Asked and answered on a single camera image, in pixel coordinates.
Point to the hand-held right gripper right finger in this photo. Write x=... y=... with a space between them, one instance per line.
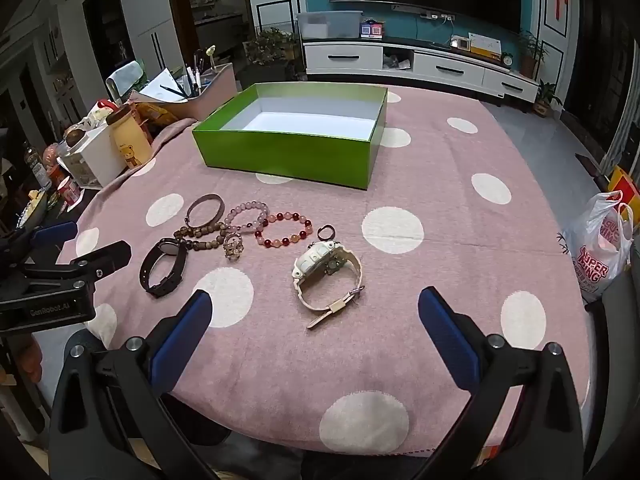
x=447 y=332

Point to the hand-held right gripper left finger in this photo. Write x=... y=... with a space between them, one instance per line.
x=182 y=340

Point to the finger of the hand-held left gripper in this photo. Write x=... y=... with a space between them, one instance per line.
x=107 y=255
x=52 y=235

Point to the black fitness band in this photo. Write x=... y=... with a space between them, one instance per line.
x=150 y=280

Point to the silver metal headband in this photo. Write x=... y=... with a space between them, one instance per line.
x=218 y=210

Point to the white wrist watch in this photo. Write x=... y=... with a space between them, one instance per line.
x=315 y=260

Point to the green cardboard box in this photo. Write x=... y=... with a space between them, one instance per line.
x=280 y=155

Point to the person's left hand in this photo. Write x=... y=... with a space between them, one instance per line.
x=22 y=360

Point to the white plastic basket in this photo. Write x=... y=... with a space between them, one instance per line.
x=97 y=157

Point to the pink polka dot tablecloth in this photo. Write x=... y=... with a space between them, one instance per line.
x=450 y=240

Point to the yellow thermos bottle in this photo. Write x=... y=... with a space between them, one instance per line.
x=130 y=142

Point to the yellow snack packet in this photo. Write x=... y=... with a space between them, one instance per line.
x=155 y=112

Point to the white plastic shopping bag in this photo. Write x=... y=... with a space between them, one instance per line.
x=597 y=255

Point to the dark pencil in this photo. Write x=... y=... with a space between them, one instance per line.
x=172 y=91

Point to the white paper sheet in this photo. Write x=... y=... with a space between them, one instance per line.
x=162 y=82

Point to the pink pen holder bin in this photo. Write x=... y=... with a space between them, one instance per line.
x=215 y=90

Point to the orange yellow box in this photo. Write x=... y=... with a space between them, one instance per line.
x=625 y=180

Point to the small potted plant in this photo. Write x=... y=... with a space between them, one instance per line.
x=545 y=97

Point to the dark planter with plants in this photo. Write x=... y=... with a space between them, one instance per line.
x=270 y=55

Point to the small alarm clock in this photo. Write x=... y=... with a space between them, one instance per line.
x=507 y=60

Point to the white yellow box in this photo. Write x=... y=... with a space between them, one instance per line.
x=485 y=46

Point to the tall potted plant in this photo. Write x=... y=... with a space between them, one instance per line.
x=530 y=52

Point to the white television cabinet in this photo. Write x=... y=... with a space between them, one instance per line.
x=345 y=57

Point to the small blue red box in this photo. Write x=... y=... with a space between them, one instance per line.
x=372 y=31

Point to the clear plastic storage bin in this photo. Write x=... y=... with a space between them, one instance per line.
x=327 y=25

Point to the white power strip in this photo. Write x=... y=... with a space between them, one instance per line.
x=425 y=12

